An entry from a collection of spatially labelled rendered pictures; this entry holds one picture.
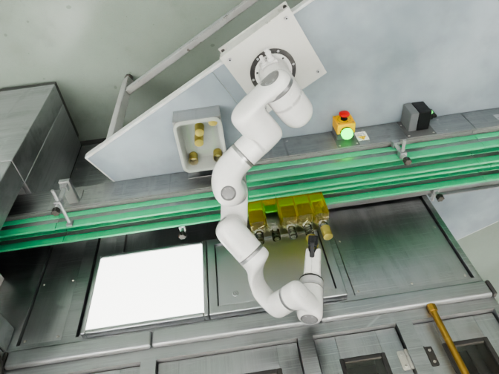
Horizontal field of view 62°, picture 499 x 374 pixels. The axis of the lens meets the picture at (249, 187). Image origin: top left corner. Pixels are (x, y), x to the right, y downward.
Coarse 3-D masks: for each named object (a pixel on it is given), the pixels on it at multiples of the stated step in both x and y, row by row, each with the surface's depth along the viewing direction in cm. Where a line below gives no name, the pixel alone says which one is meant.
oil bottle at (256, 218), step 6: (252, 204) 155; (258, 204) 155; (252, 210) 153; (258, 210) 152; (252, 216) 150; (258, 216) 150; (252, 222) 148; (258, 222) 148; (264, 222) 148; (252, 228) 147; (258, 228) 147; (264, 228) 148
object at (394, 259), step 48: (96, 240) 173; (144, 240) 172; (192, 240) 170; (336, 240) 162; (384, 240) 160; (432, 240) 158; (0, 288) 159; (48, 288) 158; (384, 288) 144; (432, 288) 139; (480, 288) 137; (48, 336) 142; (144, 336) 135; (192, 336) 133; (240, 336) 134; (288, 336) 132; (336, 336) 133; (384, 336) 131; (432, 336) 130; (480, 336) 128
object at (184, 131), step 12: (192, 120) 145; (204, 120) 145; (216, 120) 146; (180, 132) 154; (192, 132) 156; (204, 132) 157; (216, 132) 157; (180, 144) 152; (192, 144) 159; (204, 144) 160; (216, 144) 161; (180, 156) 154; (204, 156) 163; (192, 168) 159; (204, 168) 159
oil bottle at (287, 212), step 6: (276, 198) 158; (282, 198) 156; (288, 198) 155; (282, 204) 153; (288, 204) 153; (282, 210) 151; (288, 210) 150; (294, 210) 150; (282, 216) 149; (288, 216) 148; (294, 216) 148; (282, 222) 148; (288, 222) 147; (294, 222) 147
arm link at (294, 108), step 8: (296, 88) 111; (288, 96) 110; (296, 96) 111; (304, 96) 114; (272, 104) 112; (280, 104) 111; (288, 104) 111; (296, 104) 112; (304, 104) 113; (280, 112) 114; (288, 112) 113; (296, 112) 113; (304, 112) 114; (312, 112) 117; (288, 120) 115; (296, 120) 115; (304, 120) 115
